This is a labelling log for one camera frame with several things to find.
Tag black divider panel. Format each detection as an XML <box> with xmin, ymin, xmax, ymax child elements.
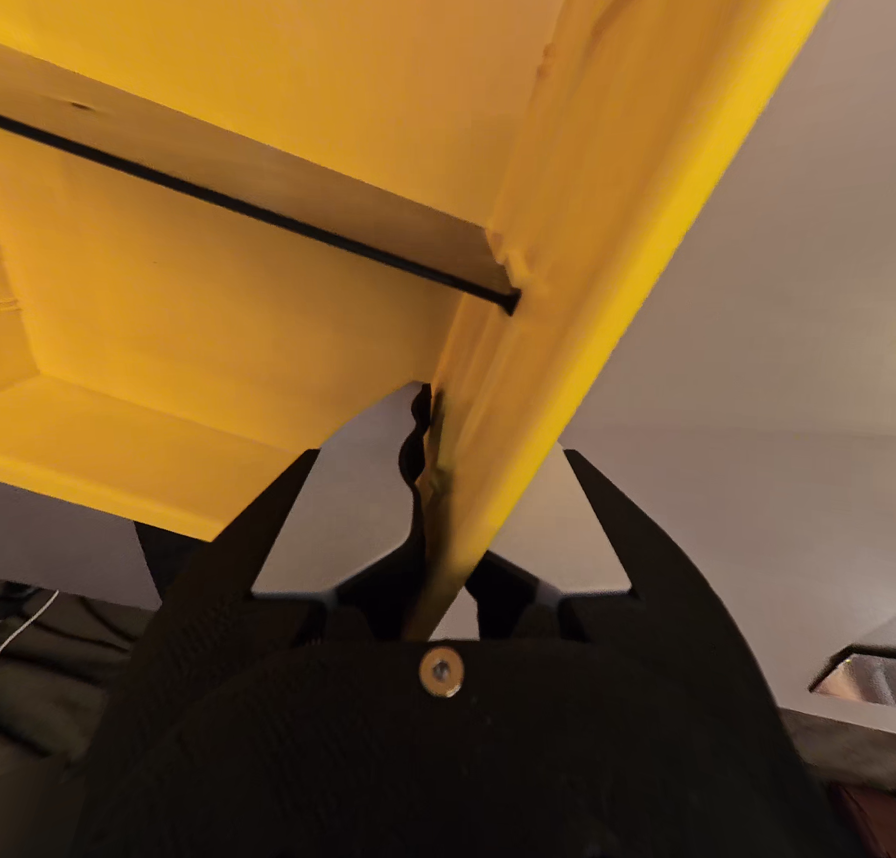
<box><xmin>0</xmin><ymin>114</ymin><xmax>522</xmax><ymax>317</ymax></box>

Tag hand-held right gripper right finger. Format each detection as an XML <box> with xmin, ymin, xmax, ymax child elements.
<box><xmin>465</xmin><ymin>442</ymin><xmax>635</xmax><ymax>639</ymax></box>

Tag yellow plastic bin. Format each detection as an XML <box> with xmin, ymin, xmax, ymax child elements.
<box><xmin>0</xmin><ymin>0</ymin><xmax>856</xmax><ymax>642</ymax></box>

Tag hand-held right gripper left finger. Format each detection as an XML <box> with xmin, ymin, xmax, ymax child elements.
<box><xmin>251</xmin><ymin>380</ymin><xmax>434</xmax><ymax>638</ymax></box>

